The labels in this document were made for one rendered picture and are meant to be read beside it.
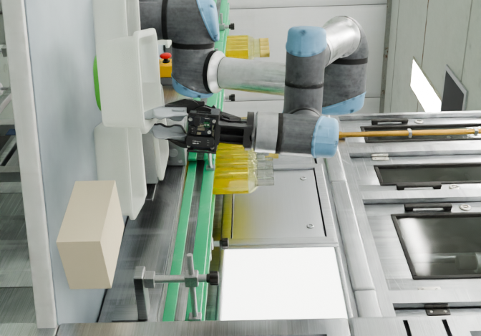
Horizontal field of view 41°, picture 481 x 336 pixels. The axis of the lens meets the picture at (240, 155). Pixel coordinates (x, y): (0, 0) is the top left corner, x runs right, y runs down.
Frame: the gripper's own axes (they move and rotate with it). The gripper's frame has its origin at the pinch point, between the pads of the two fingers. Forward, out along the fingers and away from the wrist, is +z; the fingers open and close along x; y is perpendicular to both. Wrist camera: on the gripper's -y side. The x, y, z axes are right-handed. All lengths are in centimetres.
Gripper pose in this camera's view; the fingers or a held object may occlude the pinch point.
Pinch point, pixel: (145, 120)
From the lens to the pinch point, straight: 121.6
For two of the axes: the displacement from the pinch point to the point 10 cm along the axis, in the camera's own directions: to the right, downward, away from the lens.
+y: -0.2, 2.6, -9.7
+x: -0.8, 9.6, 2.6
